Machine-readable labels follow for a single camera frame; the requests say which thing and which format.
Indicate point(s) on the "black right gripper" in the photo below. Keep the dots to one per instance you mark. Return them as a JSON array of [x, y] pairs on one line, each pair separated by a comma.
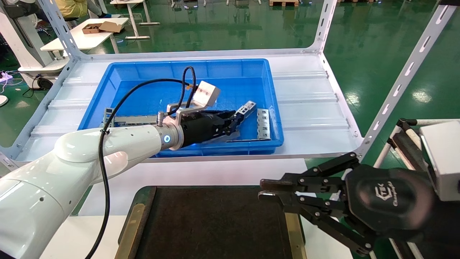
[[391, 199]]

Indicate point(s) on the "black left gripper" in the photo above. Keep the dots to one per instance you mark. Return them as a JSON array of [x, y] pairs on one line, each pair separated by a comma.
[[201, 129]]

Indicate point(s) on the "grey slotted metal bracket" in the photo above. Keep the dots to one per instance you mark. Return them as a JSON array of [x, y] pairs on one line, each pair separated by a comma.
[[248, 107], [109, 115], [263, 124]]

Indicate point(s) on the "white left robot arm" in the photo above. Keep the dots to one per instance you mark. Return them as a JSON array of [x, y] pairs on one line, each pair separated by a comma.
[[54, 180]]

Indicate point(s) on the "black container tray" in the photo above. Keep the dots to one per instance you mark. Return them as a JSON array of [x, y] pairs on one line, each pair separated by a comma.
[[215, 223]]

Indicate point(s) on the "dark long metal channel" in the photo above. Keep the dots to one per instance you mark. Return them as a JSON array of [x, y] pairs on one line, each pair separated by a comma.
[[234, 136]]

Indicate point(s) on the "blue plastic bin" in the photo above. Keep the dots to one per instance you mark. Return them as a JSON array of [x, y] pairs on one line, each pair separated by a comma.
[[222, 72]]

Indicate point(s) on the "white metal shelf rack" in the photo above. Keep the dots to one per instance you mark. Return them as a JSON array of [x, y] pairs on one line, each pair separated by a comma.
[[305, 108]]

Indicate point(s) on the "long grey metal channel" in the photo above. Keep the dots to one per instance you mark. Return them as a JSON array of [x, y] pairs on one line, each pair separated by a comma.
[[136, 119]]

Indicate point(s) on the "wooden pallet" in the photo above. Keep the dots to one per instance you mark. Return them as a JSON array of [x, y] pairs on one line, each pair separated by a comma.
[[284, 3]]

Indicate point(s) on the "open cardboard box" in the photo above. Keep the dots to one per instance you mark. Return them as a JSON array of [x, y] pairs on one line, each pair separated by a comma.
[[102, 27]]

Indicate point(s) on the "white office table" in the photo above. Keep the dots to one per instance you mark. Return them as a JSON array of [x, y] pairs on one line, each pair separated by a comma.
[[82, 40]]

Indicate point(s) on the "black caster wheel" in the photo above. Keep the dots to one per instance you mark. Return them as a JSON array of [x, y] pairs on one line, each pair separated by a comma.
[[45, 83]]

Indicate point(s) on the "person in yellow clothing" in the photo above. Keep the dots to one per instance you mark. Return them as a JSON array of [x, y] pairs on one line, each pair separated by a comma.
[[72, 7]]

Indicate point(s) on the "white machine column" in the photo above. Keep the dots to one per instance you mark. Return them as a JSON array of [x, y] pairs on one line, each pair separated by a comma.
[[21, 39]]

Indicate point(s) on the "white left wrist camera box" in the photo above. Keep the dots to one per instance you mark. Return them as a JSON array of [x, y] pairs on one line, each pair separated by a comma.
[[206, 93]]

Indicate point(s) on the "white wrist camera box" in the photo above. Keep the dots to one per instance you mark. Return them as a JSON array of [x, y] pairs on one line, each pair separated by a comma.
[[206, 93], [445, 158]]

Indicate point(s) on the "pipe frame cart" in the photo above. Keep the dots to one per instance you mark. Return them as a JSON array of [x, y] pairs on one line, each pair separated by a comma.
[[406, 144]]

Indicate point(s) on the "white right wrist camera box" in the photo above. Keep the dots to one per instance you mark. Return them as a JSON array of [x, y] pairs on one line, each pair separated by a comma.
[[445, 158]]

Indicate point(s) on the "white desk frame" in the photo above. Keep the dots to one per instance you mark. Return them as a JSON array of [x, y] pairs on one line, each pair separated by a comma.
[[134, 18]]

